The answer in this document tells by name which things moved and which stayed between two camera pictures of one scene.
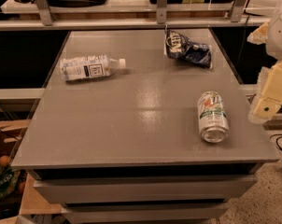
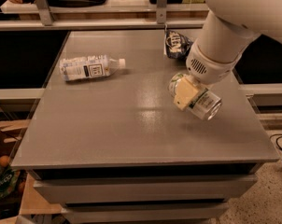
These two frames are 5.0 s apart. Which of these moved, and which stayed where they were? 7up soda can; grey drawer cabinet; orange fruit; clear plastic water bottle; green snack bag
Moved: 7up soda can
Stayed: orange fruit; clear plastic water bottle; grey drawer cabinet; green snack bag
